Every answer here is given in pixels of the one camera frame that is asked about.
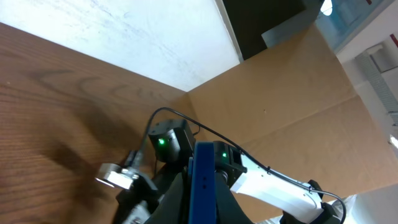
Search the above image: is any brown cardboard panel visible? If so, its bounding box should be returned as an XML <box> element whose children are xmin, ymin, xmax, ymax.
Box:
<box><xmin>186</xmin><ymin>21</ymin><xmax>398</xmax><ymax>223</ymax></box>

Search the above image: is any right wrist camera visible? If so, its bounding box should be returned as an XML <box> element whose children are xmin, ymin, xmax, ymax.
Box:
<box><xmin>95</xmin><ymin>163</ymin><xmax>139</xmax><ymax>190</ymax></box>

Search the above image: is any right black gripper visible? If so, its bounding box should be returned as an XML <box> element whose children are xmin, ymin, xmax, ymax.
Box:
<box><xmin>112</xmin><ymin>164</ymin><xmax>177</xmax><ymax>224</ymax></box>

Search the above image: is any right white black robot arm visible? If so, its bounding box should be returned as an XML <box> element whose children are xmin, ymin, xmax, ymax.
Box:
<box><xmin>113</xmin><ymin>119</ymin><xmax>346</xmax><ymax>223</ymax></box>

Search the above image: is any blue Galaxy smartphone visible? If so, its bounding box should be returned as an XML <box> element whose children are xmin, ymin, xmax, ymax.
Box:
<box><xmin>188</xmin><ymin>142</ymin><xmax>216</xmax><ymax>224</ymax></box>

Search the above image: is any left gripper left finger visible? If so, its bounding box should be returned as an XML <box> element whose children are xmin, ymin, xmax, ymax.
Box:
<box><xmin>149</xmin><ymin>172</ymin><xmax>190</xmax><ymax>224</ymax></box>

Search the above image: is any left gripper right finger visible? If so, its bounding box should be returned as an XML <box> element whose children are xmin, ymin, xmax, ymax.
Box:
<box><xmin>215</xmin><ymin>173</ymin><xmax>252</xmax><ymax>224</ymax></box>

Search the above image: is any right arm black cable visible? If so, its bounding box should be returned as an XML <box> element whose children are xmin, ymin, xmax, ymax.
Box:
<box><xmin>136</xmin><ymin>106</ymin><xmax>348</xmax><ymax>224</ymax></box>

